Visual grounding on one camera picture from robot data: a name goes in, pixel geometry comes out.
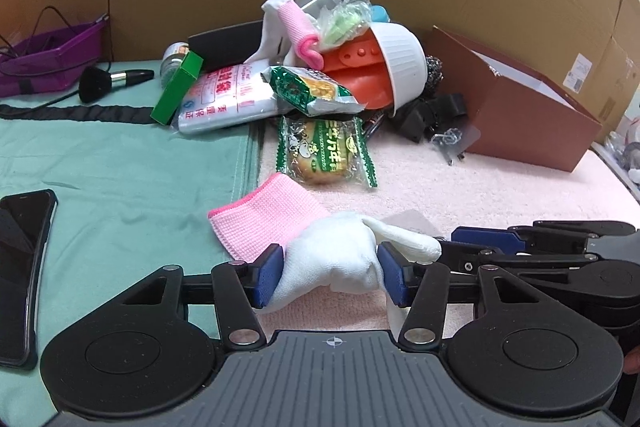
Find green wrapped cake packet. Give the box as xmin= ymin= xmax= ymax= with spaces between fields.
xmin=274 ymin=114 xmax=380 ymax=189

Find orange silicone mitt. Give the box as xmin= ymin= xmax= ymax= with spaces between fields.
xmin=319 ymin=29 xmax=397 ymax=110

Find person's right hand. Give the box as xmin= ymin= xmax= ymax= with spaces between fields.
xmin=622 ymin=345 xmax=640 ymax=376

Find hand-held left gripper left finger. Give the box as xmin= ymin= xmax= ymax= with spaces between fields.
xmin=122 ymin=243 xmax=286 ymax=351

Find white ribbed bowl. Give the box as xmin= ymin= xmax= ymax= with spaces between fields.
xmin=369 ymin=21 xmax=427 ymax=106

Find stacked cardboard boxes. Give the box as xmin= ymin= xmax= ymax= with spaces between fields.
xmin=562 ymin=0 xmax=640 ymax=144

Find white tissue packet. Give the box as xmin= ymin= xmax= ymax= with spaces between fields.
xmin=170 ymin=62 xmax=289 ymax=137

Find purple plastic basket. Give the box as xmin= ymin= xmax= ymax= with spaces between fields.
xmin=0 ymin=18 xmax=109 ymax=98

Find pink towel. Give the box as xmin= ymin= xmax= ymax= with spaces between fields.
xmin=235 ymin=116 xmax=640 ymax=344

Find steel wool scrubber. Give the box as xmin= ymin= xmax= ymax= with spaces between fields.
xmin=423 ymin=54 xmax=447 ymax=91

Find black strap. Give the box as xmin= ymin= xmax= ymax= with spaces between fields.
xmin=0 ymin=103 xmax=156 ymax=126

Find green cardboard box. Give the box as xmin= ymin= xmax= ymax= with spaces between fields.
xmin=150 ymin=51 xmax=205 ymax=126

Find brown cardboard box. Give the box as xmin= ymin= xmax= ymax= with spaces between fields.
xmin=425 ymin=25 xmax=604 ymax=173

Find green snack packet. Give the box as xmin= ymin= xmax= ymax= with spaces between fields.
xmin=262 ymin=65 xmax=367 ymax=118

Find white glove with pink cuff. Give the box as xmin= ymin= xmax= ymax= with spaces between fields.
xmin=245 ymin=0 xmax=327 ymax=70
xmin=207 ymin=173 xmax=443 ymax=334

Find black smartphone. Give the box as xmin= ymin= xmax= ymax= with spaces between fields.
xmin=0 ymin=189 xmax=59 ymax=371

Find red black packet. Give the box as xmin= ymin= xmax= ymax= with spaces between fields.
xmin=362 ymin=111 xmax=387 ymax=141

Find clear bag of green pieces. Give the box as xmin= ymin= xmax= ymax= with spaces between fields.
xmin=314 ymin=0 xmax=374 ymax=54

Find black makeup brush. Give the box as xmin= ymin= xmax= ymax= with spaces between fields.
xmin=78 ymin=65 xmax=156 ymax=104

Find black plastic clamp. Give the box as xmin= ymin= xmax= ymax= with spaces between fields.
xmin=387 ymin=92 xmax=469 ymax=144

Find small glass jar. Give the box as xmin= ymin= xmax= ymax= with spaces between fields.
xmin=160 ymin=42 xmax=194 ymax=84

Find clear plastic bag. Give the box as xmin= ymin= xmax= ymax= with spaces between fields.
xmin=594 ymin=116 xmax=640 ymax=195

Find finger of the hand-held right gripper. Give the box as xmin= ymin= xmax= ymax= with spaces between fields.
xmin=434 ymin=238 xmax=603 ymax=279
xmin=451 ymin=220 xmax=640 ymax=255

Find green cloth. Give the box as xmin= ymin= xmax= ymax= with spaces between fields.
xmin=0 ymin=59 xmax=264 ymax=427

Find black flat case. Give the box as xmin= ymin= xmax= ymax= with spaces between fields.
xmin=187 ymin=19 xmax=264 ymax=64

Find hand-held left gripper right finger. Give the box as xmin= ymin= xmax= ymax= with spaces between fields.
xmin=376 ymin=242 xmax=540 ymax=351

